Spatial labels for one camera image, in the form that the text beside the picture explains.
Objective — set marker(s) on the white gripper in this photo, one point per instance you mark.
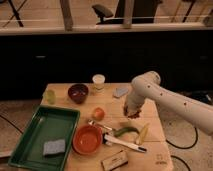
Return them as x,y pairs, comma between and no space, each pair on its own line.
133,103

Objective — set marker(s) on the red grape bunch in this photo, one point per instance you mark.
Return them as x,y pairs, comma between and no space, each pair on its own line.
131,114

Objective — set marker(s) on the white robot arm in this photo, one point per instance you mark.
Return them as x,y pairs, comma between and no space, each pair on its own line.
147,85

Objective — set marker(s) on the dark maroon bowl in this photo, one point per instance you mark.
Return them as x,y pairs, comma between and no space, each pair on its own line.
78,93

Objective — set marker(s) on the red orange bowl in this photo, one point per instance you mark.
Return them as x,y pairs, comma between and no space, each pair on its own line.
87,140

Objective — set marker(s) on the green chili pepper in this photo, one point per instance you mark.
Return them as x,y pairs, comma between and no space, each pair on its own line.
124,130

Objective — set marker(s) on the orange tomato fruit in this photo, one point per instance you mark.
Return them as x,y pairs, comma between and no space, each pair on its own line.
98,114

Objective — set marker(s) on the yellow corn cob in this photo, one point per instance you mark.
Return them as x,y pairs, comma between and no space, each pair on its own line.
141,137

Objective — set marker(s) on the white cup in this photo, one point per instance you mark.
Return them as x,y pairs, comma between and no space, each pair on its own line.
98,81

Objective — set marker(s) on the metal spoon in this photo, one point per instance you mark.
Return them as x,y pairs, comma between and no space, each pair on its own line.
91,122

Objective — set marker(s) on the wooden block eraser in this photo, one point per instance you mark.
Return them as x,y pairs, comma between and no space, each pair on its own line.
114,161

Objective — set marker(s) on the green translucent cup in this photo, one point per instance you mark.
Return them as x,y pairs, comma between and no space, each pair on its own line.
50,96

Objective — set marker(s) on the green plastic tray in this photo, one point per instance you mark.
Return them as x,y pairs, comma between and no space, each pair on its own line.
47,124

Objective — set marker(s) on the black office chair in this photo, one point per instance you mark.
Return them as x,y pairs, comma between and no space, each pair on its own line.
144,12

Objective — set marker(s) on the blue grey sponge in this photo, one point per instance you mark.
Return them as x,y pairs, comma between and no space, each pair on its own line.
54,147

